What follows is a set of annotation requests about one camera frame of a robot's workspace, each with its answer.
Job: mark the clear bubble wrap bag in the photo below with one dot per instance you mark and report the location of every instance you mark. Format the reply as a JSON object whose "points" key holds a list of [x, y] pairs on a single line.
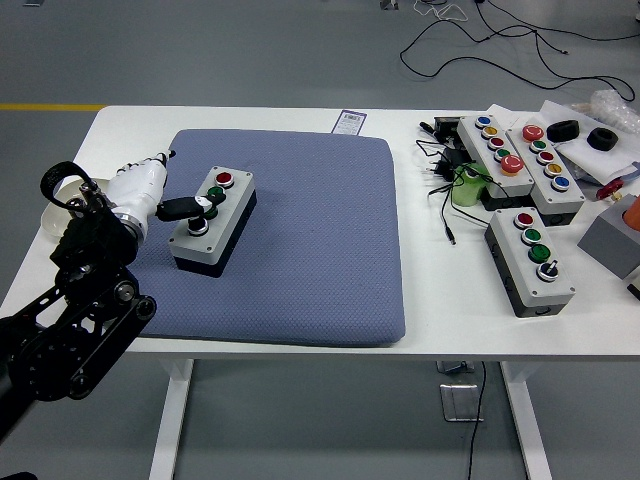
{"points": [[612, 107]]}

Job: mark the grey rectangular block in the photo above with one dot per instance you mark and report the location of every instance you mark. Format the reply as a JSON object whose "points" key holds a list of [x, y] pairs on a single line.
{"points": [[607, 235]]}

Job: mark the blue-grey padded mat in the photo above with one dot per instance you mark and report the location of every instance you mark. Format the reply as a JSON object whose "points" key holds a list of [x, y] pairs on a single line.
{"points": [[310, 240]]}

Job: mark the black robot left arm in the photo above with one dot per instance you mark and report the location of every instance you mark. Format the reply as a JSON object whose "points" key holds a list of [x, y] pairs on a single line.
{"points": [[90, 300]]}

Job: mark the red mushroom button part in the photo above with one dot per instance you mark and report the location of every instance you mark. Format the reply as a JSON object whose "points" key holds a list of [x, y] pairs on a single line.
{"points": [[611, 188]]}

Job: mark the orange cylinder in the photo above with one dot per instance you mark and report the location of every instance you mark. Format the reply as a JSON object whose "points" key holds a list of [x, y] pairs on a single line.
{"points": [[634, 212]]}

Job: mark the white foam sheet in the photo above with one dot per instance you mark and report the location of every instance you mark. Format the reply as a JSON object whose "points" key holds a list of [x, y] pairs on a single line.
{"points": [[585, 157]]}

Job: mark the light green plastic block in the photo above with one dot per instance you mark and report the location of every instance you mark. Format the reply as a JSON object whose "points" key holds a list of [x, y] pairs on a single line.
{"points": [[467, 192]]}

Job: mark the purple-edged label sticker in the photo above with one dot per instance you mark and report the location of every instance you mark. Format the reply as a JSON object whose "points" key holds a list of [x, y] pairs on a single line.
{"points": [[350, 122]]}

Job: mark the white table leg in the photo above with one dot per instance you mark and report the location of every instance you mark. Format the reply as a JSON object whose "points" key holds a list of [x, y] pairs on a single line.
{"points": [[167, 425], [525, 425]]}

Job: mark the cream shallow dish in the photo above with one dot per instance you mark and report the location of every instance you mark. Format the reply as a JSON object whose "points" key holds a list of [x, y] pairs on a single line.
{"points": [[51, 225]]}

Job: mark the grey four-button control box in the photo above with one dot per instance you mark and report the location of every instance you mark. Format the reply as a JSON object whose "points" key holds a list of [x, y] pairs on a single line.
{"points": [[235, 200], [510, 260]]}

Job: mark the metal floor socket plate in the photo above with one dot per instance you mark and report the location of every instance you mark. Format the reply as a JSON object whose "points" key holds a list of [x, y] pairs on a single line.
{"points": [[457, 405]]}

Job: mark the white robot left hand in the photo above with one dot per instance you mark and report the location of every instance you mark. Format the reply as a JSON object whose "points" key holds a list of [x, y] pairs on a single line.
{"points": [[137, 185]]}

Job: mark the small black box device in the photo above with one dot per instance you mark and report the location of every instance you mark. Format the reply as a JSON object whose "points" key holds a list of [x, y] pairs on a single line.
{"points": [[445, 127]]}

